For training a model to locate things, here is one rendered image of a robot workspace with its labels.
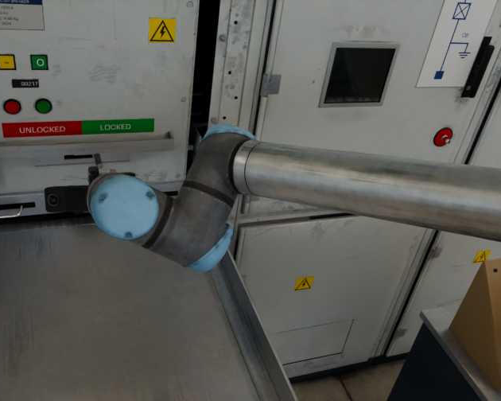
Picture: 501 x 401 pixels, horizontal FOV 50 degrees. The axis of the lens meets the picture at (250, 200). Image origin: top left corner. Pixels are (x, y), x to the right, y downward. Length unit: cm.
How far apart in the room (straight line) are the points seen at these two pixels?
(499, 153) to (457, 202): 111
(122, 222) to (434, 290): 146
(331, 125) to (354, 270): 57
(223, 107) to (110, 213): 53
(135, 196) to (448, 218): 42
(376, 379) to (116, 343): 136
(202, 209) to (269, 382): 37
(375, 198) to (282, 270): 93
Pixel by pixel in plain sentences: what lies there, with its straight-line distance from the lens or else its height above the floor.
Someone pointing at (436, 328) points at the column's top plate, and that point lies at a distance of 140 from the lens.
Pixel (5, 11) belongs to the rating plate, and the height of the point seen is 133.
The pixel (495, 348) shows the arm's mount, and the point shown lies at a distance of 131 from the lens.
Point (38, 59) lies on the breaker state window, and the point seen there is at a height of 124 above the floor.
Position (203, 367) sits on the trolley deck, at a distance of 104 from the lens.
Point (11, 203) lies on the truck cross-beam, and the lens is 133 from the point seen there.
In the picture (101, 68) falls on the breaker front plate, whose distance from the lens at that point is 119.
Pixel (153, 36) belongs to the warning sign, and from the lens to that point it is 118.
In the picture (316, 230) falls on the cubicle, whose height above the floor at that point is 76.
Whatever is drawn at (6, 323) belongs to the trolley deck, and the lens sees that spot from 114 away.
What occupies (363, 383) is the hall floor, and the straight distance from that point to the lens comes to 220.
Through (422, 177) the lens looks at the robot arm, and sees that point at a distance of 68.
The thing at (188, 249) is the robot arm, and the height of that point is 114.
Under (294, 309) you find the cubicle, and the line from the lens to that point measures 175.
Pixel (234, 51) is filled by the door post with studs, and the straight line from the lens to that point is 119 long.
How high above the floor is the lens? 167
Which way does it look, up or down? 35 degrees down
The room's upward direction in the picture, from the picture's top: 9 degrees clockwise
